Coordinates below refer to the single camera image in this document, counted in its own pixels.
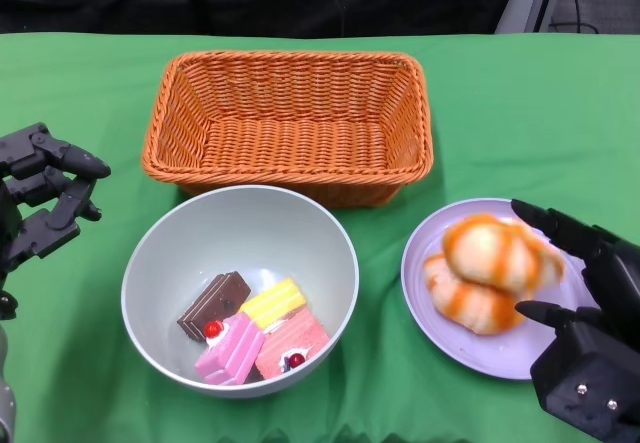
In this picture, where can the yellow cake slice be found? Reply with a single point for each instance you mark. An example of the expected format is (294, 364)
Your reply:
(275, 300)

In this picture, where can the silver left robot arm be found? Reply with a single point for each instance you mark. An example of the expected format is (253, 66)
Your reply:
(5, 393)

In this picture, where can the orange striped bread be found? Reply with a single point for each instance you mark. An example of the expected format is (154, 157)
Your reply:
(495, 253)
(470, 303)

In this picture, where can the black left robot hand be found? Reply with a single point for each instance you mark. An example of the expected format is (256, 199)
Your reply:
(30, 213)

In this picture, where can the salmon cake slice with berries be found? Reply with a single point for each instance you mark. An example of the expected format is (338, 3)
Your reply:
(295, 333)

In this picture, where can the chocolate cake slice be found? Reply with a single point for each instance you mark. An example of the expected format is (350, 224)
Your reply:
(215, 298)

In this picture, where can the pale lavender plate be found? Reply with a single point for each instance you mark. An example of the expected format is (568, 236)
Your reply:
(480, 353)

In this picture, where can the pink cake slice with cherry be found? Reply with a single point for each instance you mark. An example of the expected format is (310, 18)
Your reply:
(230, 353)

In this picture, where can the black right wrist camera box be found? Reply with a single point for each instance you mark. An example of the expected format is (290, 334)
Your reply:
(590, 388)

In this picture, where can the orange wicker basket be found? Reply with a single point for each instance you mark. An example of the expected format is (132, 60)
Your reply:
(300, 128)

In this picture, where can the grey bowl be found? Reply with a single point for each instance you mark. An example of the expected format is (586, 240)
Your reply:
(200, 233)

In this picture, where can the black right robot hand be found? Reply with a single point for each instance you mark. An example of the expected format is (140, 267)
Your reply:
(615, 283)

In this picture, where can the green tablecloth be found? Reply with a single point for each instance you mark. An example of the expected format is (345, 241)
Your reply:
(500, 113)

